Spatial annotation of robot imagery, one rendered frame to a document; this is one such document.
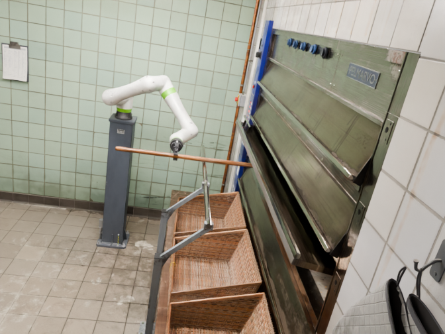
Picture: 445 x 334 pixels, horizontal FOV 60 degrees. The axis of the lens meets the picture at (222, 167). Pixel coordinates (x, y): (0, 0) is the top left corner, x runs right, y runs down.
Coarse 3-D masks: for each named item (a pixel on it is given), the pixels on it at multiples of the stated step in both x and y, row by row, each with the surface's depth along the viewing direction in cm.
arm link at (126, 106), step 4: (124, 100) 309; (128, 100) 313; (132, 100) 318; (124, 104) 313; (128, 104) 315; (120, 108) 314; (124, 108) 314; (128, 108) 316; (124, 112) 316; (128, 112) 318
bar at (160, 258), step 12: (204, 156) 275; (204, 168) 254; (204, 180) 236; (204, 192) 221; (180, 204) 236; (168, 216) 239; (204, 228) 188; (192, 240) 190; (156, 252) 246; (168, 252) 192; (156, 264) 193; (156, 276) 196; (156, 288) 198; (156, 300) 201; (144, 324) 274
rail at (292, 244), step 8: (240, 128) 267; (248, 144) 231; (256, 160) 205; (264, 176) 185; (264, 184) 178; (272, 192) 169; (272, 200) 162; (280, 216) 148; (280, 224) 145; (288, 232) 138; (288, 240) 134; (296, 248) 128; (296, 256) 125
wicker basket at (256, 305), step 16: (176, 304) 195; (192, 304) 196; (208, 304) 196; (224, 304) 197; (240, 304) 198; (256, 304) 198; (176, 320) 199; (192, 320) 200; (208, 320) 201; (224, 320) 201; (240, 320) 201; (256, 320) 192
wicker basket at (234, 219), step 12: (192, 204) 310; (204, 204) 311; (216, 204) 311; (228, 204) 311; (240, 204) 287; (180, 216) 309; (192, 216) 313; (204, 216) 314; (216, 216) 315; (228, 216) 306; (240, 216) 277; (180, 228) 292; (228, 228) 258; (240, 228) 258; (228, 240) 261; (216, 252) 264
